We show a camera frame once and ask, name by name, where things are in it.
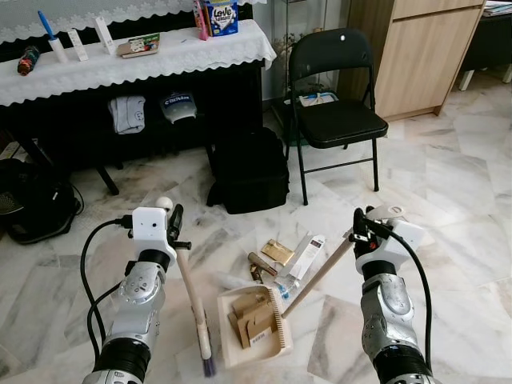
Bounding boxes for white lace cloth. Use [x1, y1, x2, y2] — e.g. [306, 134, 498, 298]
[0, 0, 245, 45]
[0, 19, 278, 109]

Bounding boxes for gold foil packet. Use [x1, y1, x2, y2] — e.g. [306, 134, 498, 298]
[262, 239, 296, 266]

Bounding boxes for stack of papers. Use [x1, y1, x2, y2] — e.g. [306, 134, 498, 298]
[482, 0, 512, 18]

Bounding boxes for black backpack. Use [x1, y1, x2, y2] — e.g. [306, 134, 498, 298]
[206, 126, 290, 215]

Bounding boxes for brown cardboard box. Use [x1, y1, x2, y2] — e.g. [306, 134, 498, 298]
[230, 291, 278, 347]

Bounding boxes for clear plastic bottle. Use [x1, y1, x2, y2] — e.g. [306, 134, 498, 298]
[272, 276, 298, 301]

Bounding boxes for light wooden drawer cupboard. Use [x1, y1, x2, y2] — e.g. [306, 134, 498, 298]
[340, 0, 486, 122]

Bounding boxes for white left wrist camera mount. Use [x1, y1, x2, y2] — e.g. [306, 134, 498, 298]
[130, 206, 173, 257]

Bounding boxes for long white box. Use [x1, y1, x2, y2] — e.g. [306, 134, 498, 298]
[286, 234, 327, 279]

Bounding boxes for dark small bottle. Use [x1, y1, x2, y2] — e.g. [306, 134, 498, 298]
[18, 46, 41, 77]

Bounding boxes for grey folded cloth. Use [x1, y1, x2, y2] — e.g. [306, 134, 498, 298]
[109, 95, 148, 135]

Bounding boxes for beige dustpan wooden handle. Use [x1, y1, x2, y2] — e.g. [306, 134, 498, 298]
[218, 204, 406, 370]

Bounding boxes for pink pack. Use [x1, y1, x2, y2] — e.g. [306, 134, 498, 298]
[192, 0, 210, 41]

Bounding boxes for wooden handled brush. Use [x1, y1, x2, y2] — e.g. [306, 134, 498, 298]
[155, 196, 218, 379]

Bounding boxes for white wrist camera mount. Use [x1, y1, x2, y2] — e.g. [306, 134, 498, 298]
[370, 218, 426, 266]
[130, 206, 173, 257]

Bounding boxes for grey printed cap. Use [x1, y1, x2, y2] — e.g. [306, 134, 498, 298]
[159, 92, 198, 125]

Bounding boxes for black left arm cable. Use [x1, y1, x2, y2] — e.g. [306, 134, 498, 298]
[78, 214, 135, 361]

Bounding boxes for white flat box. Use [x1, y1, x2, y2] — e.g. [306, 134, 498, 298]
[297, 90, 342, 108]

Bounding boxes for blue printed box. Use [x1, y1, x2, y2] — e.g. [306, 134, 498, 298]
[206, 0, 240, 38]

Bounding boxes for brown cardboard tube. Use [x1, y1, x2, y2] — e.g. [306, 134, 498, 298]
[247, 252, 279, 277]

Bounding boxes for flat printed box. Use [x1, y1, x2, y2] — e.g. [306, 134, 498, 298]
[116, 33, 162, 59]

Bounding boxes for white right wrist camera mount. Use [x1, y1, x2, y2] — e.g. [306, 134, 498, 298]
[370, 218, 426, 266]

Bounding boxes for black table white legs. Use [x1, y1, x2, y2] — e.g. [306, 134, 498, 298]
[458, 8, 512, 90]

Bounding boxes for black folding chair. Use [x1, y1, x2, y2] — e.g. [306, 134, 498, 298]
[286, 28, 390, 206]

